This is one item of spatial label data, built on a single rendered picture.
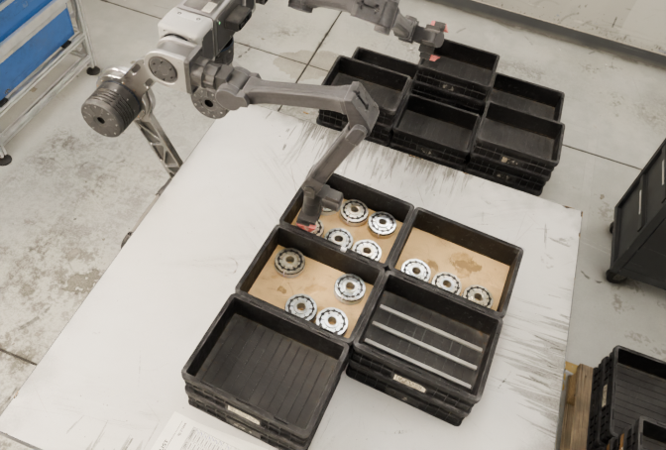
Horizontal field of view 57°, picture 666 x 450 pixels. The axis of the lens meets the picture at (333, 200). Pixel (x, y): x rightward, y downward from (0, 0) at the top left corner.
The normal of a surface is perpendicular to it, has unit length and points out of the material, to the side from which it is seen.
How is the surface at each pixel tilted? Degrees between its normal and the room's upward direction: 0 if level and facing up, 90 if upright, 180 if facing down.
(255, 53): 0
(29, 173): 0
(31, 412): 0
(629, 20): 90
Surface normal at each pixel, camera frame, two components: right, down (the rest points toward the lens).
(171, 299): 0.10, -0.63
